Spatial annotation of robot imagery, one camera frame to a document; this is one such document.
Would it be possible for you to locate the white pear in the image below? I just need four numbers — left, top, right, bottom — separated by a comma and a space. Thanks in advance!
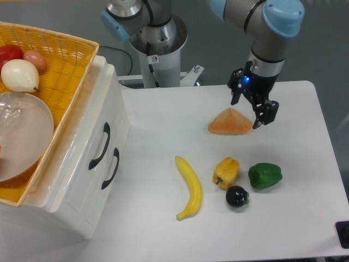
1, 59, 39, 92

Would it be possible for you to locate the black round eggplant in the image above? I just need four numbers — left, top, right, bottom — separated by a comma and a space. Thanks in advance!
226, 186, 249, 207

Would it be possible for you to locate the red apple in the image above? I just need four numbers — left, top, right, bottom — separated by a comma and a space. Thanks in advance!
0, 44, 24, 68

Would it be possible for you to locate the green bell pepper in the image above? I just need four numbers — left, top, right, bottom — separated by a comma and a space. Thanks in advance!
248, 163, 283, 189

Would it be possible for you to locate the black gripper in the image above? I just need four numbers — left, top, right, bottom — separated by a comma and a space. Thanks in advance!
227, 61, 279, 129

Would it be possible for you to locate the yellow banana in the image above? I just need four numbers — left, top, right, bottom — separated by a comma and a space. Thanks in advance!
175, 156, 203, 221

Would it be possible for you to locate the yellow woven basket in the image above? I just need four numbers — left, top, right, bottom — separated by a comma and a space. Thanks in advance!
1, 22, 99, 207

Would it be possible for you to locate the pink peach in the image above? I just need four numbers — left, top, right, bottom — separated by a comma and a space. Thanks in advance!
23, 50, 47, 73

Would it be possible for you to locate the black device at edge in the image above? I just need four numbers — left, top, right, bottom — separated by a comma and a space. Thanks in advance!
335, 221, 349, 249

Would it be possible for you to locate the black cable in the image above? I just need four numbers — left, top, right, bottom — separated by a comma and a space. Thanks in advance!
98, 45, 133, 77

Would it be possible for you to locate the clear plastic wrap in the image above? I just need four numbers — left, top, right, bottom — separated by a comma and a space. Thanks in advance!
1, 92, 22, 134

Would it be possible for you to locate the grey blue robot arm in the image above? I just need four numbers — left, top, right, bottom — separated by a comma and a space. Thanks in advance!
100, 1, 305, 128

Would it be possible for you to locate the yellow bell pepper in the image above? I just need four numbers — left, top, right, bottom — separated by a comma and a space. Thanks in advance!
212, 157, 239, 190

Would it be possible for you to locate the white drawer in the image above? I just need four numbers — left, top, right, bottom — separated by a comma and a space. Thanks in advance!
67, 126, 129, 240
49, 63, 129, 213

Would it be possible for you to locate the white drawer cabinet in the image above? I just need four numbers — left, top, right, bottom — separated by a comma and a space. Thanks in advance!
1, 56, 129, 261

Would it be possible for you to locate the orange triangular bread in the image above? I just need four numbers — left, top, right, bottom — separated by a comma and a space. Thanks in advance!
208, 108, 253, 135

